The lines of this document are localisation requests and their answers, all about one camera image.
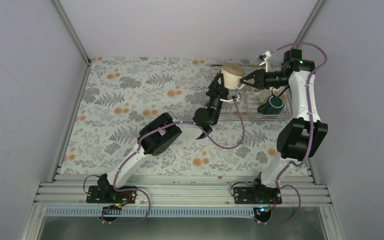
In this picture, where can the aluminium mounting rail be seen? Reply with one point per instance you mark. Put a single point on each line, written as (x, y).
(182, 191)

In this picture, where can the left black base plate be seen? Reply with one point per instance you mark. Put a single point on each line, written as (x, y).
(96, 196)

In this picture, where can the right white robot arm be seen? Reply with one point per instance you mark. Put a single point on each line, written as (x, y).
(303, 135)

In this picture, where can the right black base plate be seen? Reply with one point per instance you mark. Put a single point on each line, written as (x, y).
(263, 196)

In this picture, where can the beige white ceramic mug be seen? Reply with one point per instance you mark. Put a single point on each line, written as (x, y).
(232, 74)

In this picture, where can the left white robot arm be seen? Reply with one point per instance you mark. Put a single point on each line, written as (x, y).
(158, 135)

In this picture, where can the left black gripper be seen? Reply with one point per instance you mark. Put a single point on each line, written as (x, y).
(223, 93)

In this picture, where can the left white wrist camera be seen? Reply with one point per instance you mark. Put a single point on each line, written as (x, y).
(231, 99)

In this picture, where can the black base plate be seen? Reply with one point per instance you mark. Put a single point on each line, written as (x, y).
(96, 196)
(263, 196)

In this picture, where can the slotted grey cable duct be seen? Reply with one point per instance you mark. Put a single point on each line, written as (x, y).
(155, 212)

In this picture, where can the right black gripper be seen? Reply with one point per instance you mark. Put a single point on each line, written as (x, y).
(259, 76)

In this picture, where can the dark green mug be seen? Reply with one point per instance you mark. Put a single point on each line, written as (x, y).
(273, 106)

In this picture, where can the floral patterned table mat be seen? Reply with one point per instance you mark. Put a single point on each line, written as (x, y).
(123, 94)

